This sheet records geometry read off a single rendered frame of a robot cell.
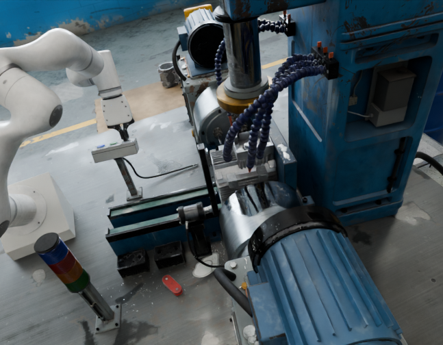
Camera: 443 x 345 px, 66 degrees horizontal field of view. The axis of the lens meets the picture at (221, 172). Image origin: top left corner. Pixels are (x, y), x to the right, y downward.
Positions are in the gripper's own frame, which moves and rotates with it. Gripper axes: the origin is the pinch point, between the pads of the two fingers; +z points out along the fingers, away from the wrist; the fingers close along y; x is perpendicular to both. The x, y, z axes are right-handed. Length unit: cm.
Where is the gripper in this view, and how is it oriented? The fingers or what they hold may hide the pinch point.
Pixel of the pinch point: (124, 135)
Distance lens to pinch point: 140.0
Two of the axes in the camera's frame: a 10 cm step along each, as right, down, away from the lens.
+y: 9.7, -2.3, 0.4
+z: 2.0, 9.1, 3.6
